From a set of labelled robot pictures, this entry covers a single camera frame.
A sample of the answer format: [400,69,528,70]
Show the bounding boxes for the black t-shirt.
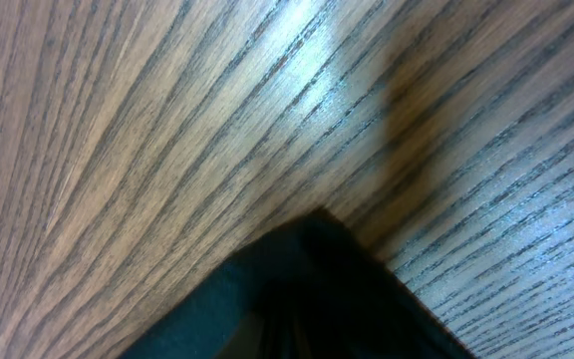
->
[122,208,471,358]

